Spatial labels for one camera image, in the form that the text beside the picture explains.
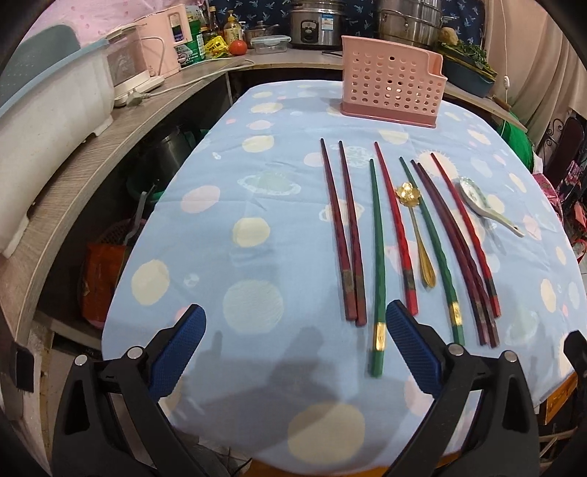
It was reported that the dark maroon chopstick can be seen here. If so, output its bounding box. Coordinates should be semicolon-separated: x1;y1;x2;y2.
410;159;489;347
411;160;499;348

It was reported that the green chopstick with gold band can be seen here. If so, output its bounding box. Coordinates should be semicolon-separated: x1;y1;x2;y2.
369;159;387;378

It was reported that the bright red chopstick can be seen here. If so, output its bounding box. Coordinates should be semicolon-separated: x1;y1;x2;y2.
374;141;419;315

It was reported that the white ceramic patterned spoon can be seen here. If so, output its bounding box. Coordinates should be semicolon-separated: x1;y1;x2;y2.
457;177;524;237

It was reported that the gold flower-shaped spoon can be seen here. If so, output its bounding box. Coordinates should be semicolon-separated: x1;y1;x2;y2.
396;182;437;289

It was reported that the red bag under counter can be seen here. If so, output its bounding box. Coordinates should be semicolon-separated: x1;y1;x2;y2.
81;243;128;330

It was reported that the green plastic bag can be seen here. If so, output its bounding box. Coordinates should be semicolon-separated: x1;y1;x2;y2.
499;121;534;173

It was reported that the beige hanging curtain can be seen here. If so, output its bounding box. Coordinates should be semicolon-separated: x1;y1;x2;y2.
484;0;586;144

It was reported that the blue planet pattern tablecloth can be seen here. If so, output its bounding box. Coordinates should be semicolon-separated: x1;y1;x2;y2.
102;80;586;475

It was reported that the dark blue bowl with greens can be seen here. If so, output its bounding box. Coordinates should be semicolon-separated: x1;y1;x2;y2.
436;42;497;97

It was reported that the pink perforated utensil holder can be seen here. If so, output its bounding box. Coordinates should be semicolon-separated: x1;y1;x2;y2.
340;36;447;128

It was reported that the navy blue patterned cloth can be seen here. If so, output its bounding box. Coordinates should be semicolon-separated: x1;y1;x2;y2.
209;0;485;45

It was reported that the stainless steel steamer pot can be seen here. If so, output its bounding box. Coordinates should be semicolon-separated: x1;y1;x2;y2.
377;0;443;49

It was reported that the white blender with jar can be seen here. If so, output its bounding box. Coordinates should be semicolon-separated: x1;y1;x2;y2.
105;25;164;108

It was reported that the green tin can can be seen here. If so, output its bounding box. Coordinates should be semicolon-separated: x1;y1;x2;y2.
175;20;206;68

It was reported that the silver electric rice cooker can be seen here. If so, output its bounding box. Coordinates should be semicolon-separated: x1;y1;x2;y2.
289;0;345;50

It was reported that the yellow snack packet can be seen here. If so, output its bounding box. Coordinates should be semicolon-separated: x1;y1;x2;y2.
204;36;230;59

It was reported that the pink electric kettle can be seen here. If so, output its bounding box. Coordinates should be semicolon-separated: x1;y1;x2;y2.
134;4;192;77

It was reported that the red tomato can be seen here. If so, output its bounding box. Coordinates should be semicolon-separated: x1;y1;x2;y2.
229;39;248;57

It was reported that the pink dotted curtain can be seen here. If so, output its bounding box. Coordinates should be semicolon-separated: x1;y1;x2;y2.
24;0;188;47

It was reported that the clear glass food container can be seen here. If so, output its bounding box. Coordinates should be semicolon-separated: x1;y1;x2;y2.
251;35;292;55

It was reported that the yellow dish soap bottle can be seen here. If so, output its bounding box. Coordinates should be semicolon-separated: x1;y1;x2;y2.
223;10;243;46

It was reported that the small steel pot with lid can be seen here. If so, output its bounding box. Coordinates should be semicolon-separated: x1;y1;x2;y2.
244;21;278;48

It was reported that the white power cable with plug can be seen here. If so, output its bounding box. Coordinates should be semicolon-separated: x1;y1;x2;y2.
125;57;256;108

